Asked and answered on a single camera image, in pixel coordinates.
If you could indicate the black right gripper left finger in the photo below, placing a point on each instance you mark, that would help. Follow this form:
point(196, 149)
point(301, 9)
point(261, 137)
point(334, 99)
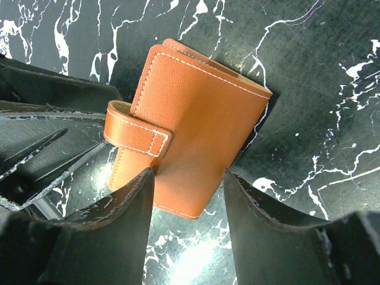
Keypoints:
point(104, 243)

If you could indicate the brown leather card holder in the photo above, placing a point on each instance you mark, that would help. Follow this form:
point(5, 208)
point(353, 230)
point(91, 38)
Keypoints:
point(189, 118)

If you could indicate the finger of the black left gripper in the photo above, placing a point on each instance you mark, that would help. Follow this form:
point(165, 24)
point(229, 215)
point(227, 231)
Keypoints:
point(23, 83)
point(41, 146)

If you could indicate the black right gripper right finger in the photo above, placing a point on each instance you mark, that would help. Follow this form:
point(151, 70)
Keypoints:
point(275, 244)

